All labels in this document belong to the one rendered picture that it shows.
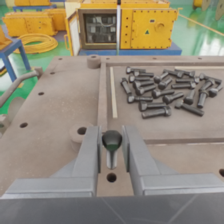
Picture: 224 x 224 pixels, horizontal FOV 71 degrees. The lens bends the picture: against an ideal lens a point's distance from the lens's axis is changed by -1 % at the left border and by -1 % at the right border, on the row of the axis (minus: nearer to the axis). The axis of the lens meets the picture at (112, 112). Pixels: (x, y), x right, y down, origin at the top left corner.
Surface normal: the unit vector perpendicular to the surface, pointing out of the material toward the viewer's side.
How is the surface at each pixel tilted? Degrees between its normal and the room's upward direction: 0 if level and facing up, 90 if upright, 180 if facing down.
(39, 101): 0
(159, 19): 90
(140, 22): 90
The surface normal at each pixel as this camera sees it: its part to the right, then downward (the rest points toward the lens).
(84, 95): 0.00, -0.76
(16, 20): 0.08, 0.65
